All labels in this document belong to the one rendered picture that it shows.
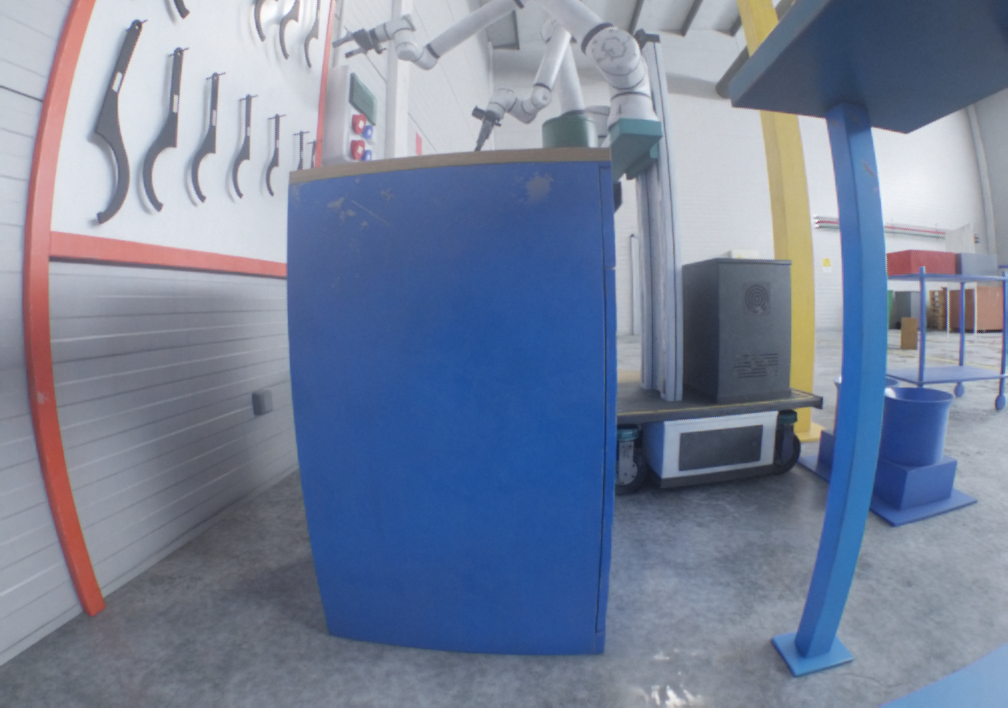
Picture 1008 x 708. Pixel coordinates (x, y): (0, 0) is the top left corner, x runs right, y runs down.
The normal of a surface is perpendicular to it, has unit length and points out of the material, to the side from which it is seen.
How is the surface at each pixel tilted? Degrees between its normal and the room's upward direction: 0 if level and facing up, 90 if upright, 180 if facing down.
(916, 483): 90
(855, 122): 90
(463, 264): 90
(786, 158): 90
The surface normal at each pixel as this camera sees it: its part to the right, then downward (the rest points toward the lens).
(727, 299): 0.03, 0.05
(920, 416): -0.62, 0.05
